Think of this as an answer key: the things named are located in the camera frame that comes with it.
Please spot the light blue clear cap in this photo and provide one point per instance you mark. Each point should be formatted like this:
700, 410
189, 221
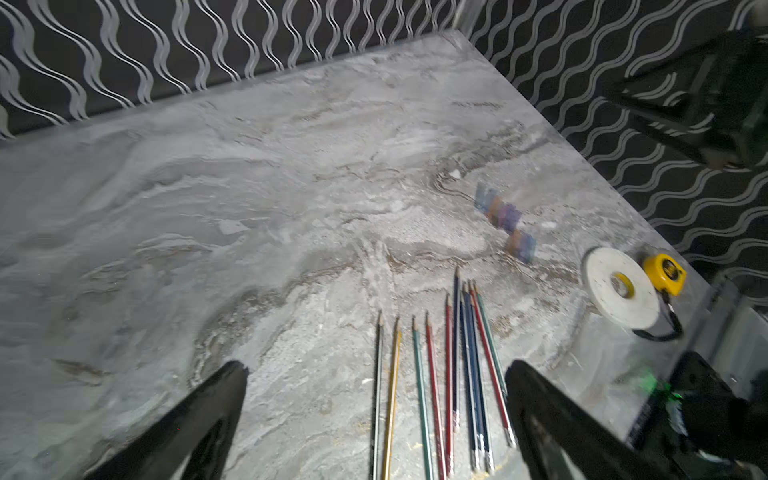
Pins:
480, 199

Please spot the teal clear pencil cap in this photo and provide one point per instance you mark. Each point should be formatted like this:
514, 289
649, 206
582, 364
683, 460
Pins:
527, 247

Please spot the orange clear pencil cap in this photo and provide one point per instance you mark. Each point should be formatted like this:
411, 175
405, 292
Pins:
494, 203

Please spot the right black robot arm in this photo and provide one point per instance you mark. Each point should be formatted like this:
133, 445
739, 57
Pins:
714, 406

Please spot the yellow pencil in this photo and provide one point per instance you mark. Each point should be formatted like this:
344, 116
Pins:
392, 400

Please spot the purple clear pencil cap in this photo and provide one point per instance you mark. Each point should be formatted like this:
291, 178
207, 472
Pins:
508, 218

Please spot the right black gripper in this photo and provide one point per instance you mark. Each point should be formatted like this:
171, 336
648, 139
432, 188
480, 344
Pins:
721, 120

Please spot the red pencil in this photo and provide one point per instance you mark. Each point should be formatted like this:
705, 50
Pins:
449, 388
435, 397
488, 352

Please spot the green pencil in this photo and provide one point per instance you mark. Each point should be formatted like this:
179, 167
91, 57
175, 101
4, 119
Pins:
490, 339
423, 414

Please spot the yellow tape measure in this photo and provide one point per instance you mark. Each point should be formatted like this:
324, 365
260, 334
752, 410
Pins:
667, 277

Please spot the black pencil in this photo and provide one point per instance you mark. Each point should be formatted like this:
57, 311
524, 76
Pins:
374, 457

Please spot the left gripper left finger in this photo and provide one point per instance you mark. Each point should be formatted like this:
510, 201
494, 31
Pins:
195, 435

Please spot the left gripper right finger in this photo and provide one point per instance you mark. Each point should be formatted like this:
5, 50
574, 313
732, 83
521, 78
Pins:
558, 439

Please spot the white tape roll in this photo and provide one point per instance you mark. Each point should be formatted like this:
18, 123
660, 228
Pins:
619, 288

